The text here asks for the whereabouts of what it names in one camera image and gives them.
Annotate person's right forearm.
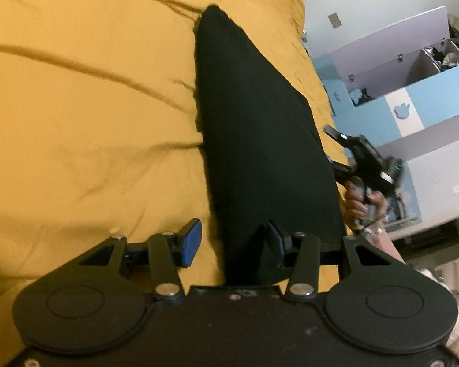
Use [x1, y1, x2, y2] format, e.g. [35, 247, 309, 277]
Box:
[369, 228, 459, 364]

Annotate mustard yellow bed cover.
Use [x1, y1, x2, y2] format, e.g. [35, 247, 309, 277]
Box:
[0, 0, 331, 366]

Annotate person's right hand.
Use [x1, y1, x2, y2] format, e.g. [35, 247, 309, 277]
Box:
[343, 181, 388, 234]

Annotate black garment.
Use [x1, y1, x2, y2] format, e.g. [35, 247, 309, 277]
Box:
[196, 5, 346, 287]

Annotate blue white dresser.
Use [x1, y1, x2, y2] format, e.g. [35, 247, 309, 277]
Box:
[313, 7, 459, 239]

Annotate wall light switch plate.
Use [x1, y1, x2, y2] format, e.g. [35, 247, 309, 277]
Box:
[328, 13, 342, 29]

